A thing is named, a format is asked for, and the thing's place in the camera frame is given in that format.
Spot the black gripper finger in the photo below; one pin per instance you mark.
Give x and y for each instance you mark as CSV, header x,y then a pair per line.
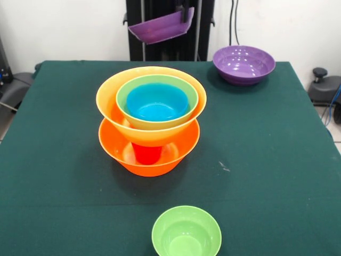
x,y
185,13

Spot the purple plastic bowl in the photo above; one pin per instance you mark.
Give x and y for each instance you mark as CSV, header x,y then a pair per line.
x,y
160,29
243,64

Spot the small blue plastic bowl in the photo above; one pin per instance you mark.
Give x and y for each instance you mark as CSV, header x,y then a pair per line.
x,y
157,104

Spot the medium green plastic bowl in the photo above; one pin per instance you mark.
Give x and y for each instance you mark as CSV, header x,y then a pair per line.
x,y
157,124

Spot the large orange plastic bowl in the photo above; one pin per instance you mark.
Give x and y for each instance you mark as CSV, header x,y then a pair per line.
x,y
114,152
106,106

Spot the red plastic cup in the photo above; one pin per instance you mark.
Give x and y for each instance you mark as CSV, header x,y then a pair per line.
x,y
146,156

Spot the small green plastic bowl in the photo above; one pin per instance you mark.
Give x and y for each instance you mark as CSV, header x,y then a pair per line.
x,y
186,232

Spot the black round knob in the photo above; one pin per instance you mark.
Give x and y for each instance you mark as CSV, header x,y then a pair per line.
x,y
319,72

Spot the dark brown rounded base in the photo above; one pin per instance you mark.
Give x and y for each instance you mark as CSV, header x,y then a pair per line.
x,y
323,90

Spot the dark green tablecloth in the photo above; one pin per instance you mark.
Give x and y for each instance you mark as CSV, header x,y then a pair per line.
x,y
53,133

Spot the black device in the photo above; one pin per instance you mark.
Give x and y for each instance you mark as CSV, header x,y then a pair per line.
x,y
5,66

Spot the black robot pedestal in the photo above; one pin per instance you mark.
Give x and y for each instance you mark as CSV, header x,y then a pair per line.
x,y
165,52

